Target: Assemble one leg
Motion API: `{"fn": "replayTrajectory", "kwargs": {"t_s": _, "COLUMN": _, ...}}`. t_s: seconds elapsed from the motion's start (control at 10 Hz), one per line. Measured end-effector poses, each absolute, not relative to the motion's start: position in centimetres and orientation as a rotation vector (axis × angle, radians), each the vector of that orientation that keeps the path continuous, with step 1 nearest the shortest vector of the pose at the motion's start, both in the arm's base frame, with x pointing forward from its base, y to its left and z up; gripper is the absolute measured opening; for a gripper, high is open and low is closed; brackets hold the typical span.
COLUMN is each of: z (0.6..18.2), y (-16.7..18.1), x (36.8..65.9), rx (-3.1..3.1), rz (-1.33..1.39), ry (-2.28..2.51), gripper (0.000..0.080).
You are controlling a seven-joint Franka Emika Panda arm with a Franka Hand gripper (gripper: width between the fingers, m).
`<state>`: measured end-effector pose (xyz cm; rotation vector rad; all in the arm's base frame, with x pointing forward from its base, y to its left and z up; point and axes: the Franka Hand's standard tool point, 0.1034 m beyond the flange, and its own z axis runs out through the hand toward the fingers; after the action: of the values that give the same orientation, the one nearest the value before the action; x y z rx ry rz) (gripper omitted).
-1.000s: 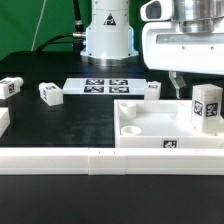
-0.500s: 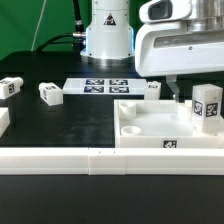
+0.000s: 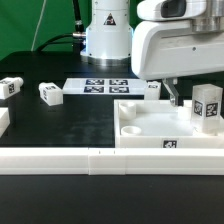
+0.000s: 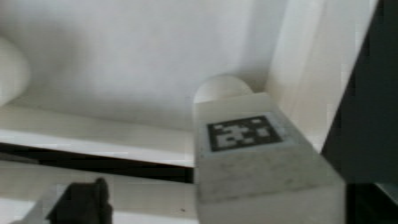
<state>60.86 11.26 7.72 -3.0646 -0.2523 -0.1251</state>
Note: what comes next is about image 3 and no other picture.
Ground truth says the white marker base plate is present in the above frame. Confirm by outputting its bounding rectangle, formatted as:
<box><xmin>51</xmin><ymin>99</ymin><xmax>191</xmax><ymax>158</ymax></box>
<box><xmin>63</xmin><ymin>78</ymin><xmax>147</xmax><ymax>95</ymax></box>

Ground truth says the white U-shaped obstacle fence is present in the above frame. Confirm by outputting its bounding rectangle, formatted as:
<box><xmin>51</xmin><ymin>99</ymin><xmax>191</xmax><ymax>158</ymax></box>
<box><xmin>0</xmin><ymin>107</ymin><xmax>224</xmax><ymax>176</ymax></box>

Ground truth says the white square tabletop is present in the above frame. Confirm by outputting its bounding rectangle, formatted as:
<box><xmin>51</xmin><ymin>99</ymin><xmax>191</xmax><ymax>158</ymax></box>
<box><xmin>114</xmin><ymin>99</ymin><xmax>224</xmax><ymax>149</ymax></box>

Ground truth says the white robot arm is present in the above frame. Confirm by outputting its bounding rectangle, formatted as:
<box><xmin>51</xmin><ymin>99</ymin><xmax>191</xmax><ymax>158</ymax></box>
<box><xmin>81</xmin><ymin>0</ymin><xmax>224</xmax><ymax>104</ymax></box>

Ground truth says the black cable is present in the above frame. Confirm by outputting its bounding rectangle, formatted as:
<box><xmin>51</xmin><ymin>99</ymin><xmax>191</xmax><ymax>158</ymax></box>
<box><xmin>35</xmin><ymin>0</ymin><xmax>88</xmax><ymax>54</ymax></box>

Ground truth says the white cable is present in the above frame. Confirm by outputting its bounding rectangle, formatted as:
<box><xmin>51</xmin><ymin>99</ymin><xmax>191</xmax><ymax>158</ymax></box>
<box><xmin>30</xmin><ymin>0</ymin><xmax>48</xmax><ymax>52</ymax></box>

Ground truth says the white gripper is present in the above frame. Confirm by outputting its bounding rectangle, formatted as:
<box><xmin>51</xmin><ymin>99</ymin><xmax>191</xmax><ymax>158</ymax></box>
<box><xmin>131</xmin><ymin>0</ymin><xmax>224</xmax><ymax>107</ymax></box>

